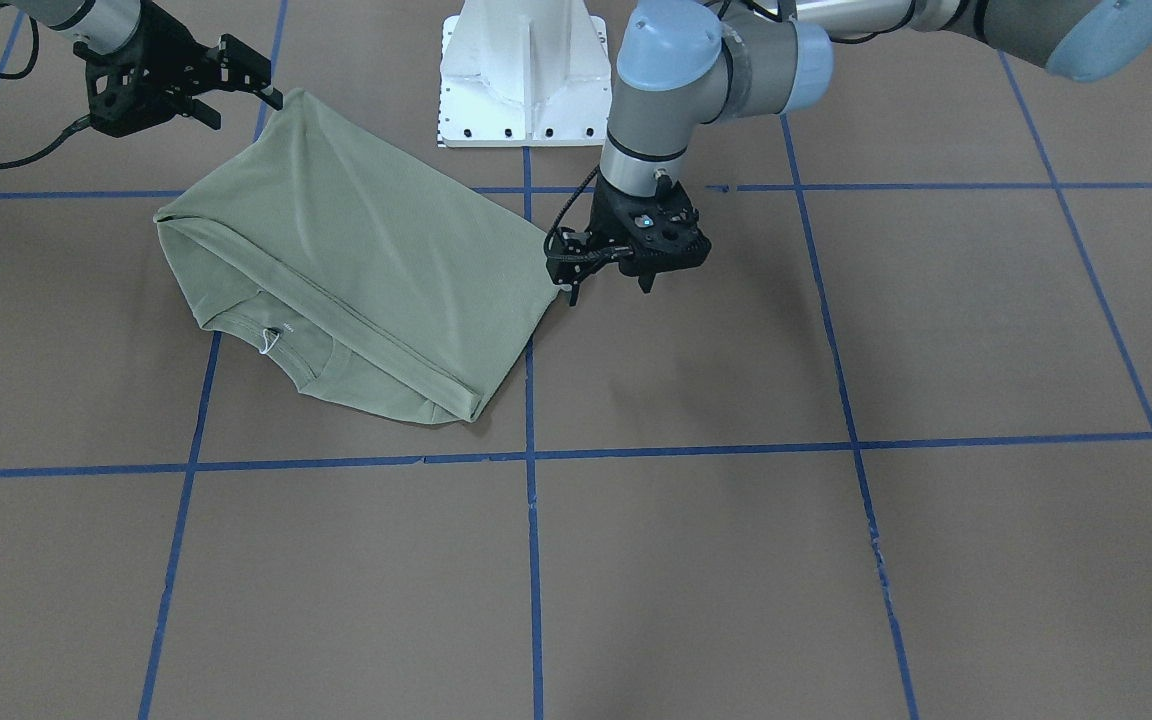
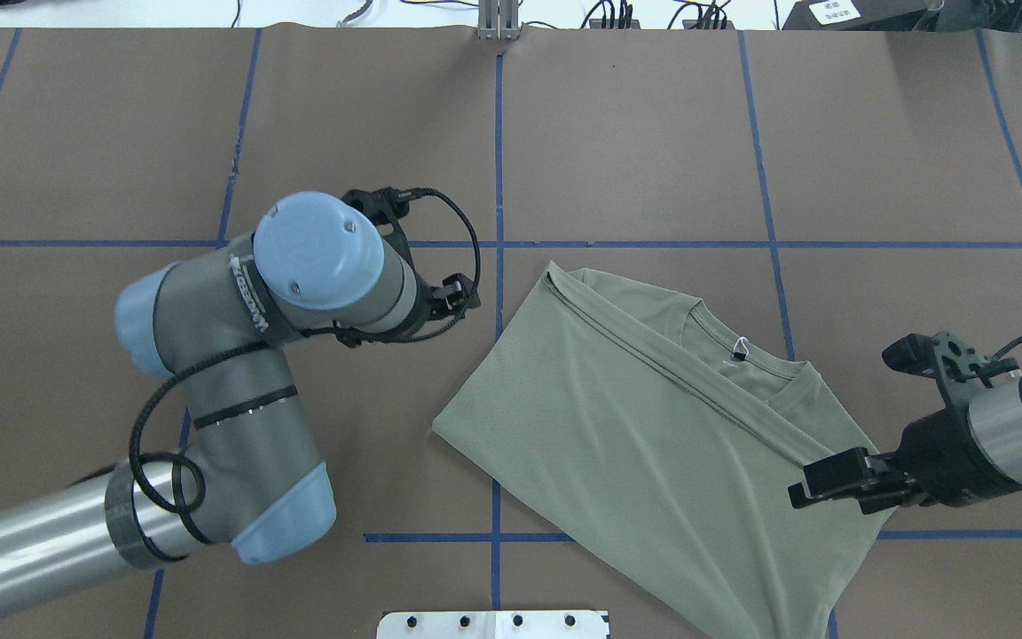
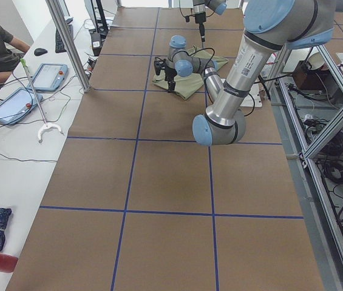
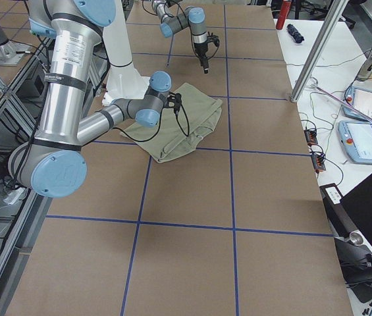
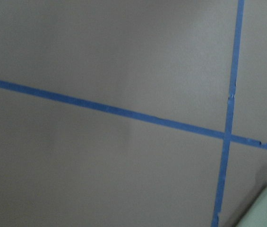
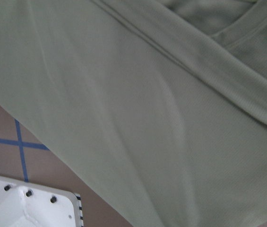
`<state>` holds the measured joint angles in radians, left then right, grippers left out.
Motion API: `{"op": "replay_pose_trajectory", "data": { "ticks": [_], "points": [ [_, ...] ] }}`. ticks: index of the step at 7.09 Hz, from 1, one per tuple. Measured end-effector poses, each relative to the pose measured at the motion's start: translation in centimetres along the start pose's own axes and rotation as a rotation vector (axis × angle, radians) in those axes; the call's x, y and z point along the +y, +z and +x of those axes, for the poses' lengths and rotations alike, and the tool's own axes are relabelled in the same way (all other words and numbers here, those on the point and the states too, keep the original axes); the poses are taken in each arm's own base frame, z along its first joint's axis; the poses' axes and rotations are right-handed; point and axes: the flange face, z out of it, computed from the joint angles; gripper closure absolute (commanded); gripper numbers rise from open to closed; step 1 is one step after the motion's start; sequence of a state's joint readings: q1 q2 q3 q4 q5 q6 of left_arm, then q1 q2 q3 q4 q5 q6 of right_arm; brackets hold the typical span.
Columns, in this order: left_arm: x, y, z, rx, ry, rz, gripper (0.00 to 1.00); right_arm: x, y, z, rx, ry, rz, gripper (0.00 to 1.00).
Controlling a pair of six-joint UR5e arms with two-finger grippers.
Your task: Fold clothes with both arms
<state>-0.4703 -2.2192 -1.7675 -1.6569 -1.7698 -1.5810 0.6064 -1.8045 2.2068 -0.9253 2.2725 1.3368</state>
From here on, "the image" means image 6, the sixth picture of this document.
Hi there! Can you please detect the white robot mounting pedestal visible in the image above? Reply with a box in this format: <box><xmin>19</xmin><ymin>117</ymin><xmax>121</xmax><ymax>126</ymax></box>
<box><xmin>0</xmin><ymin>176</ymin><xmax>84</xmax><ymax>227</ymax></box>

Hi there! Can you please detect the sage green long-sleeve shirt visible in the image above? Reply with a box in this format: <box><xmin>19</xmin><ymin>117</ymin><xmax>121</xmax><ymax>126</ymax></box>
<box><xmin>0</xmin><ymin>0</ymin><xmax>267</xmax><ymax>227</ymax></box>

